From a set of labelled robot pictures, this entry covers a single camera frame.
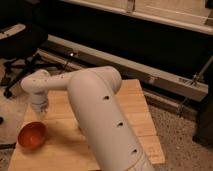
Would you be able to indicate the orange ceramic bowl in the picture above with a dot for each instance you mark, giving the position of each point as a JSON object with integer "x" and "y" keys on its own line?
{"x": 32, "y": 135}

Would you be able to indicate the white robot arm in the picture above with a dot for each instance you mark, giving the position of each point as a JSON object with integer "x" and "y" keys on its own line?
{"x": 91, "y": 93}

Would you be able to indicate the black office chair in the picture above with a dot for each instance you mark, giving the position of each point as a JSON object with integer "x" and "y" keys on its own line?
{"x": 18, "y": 45}

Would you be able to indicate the long metal rail beam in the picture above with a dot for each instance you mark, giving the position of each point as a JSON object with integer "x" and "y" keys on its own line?
{"x": 56, "y": 47}

